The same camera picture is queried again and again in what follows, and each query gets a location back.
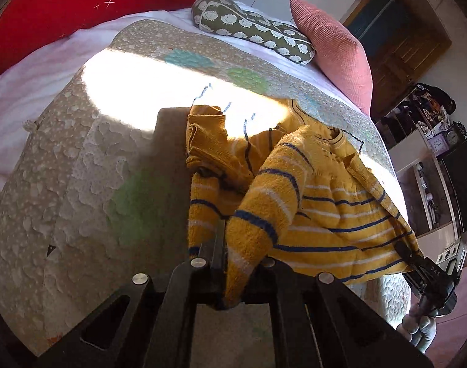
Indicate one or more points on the brown wooden door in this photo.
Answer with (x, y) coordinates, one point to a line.
(402, 53)

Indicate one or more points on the shelf with clothes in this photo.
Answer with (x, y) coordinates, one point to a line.
(413, 115)

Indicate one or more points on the dark table clock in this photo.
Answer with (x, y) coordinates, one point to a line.
(454, 136)

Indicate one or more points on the small purple table clock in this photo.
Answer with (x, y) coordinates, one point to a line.
(437, 143)

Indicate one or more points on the yellow striped knit sweater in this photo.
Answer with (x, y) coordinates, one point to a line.
(295, 207)

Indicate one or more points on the person's right hand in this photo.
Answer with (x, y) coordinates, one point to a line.
(421, 329)

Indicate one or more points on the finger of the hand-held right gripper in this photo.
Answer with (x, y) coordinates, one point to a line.
(408, 257)

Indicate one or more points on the green sheep print pillow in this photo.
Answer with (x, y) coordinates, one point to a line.
(249, 27)

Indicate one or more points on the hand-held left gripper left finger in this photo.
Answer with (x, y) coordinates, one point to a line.
(217, 245)

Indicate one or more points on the white fleece blanket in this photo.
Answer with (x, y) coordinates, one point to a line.
(30, 73)

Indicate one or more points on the red patterned quilt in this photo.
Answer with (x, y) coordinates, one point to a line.
(64, 11)

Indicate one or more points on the white cabinet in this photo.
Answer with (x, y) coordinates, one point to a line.
(425, 199)

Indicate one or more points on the black television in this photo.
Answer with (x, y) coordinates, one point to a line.
(463, 184)

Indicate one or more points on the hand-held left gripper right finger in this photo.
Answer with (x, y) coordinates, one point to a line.
(333, 314)

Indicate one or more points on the beige dotted patchwork quilt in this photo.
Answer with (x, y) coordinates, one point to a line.
(84, 199)

